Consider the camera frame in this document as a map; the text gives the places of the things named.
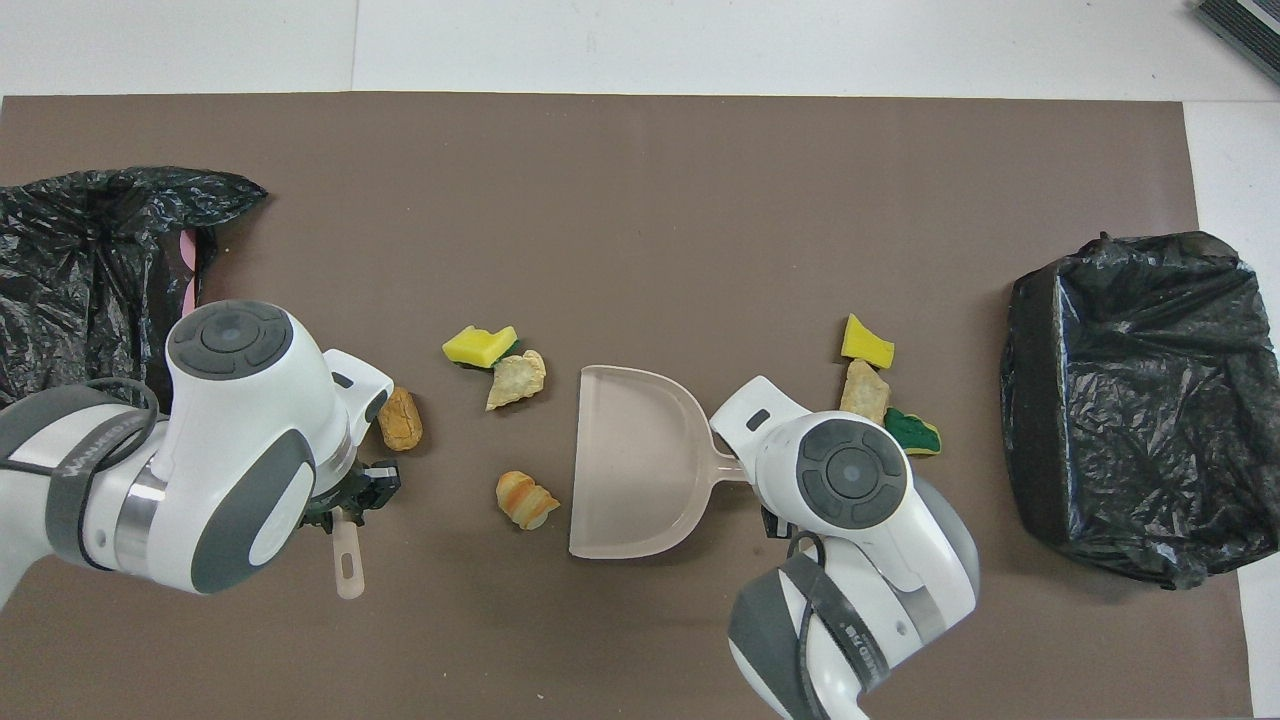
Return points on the green and yellow sponge piece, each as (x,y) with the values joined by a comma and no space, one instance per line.
(912,432)

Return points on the tan sponge piece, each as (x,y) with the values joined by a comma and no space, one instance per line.
(865,392)

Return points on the notched yellow sponge piece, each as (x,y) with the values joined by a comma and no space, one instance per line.
(478,345)

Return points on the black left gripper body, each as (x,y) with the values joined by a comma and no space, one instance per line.
(352,490)

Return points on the pink plastic bin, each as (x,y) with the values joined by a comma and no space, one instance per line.
(188,270)

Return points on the brown table mat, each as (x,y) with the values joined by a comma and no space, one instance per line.
(700,200)

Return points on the dark grey ribbed object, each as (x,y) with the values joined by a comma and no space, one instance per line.
(1245,20)

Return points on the orange toy croissant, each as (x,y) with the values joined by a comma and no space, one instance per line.
(525,498)

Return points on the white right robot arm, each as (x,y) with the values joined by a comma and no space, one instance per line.
(930,570)

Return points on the black bag lined bin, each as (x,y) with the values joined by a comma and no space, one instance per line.
(1140,400)

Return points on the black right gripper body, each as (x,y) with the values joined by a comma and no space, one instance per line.
(777,525)

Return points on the beige plastic dustpan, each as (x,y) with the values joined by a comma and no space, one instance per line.
(630,460)

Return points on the yellow sponge wedge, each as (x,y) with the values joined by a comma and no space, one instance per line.
(866,343)

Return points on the brown bread nugget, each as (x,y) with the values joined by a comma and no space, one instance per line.
(400,420)

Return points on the beige hand brush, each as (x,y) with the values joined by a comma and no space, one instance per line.
(349,560)

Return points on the crumpled black trash bag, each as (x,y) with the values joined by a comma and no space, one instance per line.
(90,260)

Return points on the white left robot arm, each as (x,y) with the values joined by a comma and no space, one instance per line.
(230,420)

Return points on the pale sponge piece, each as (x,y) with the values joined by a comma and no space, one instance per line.
(516,380)

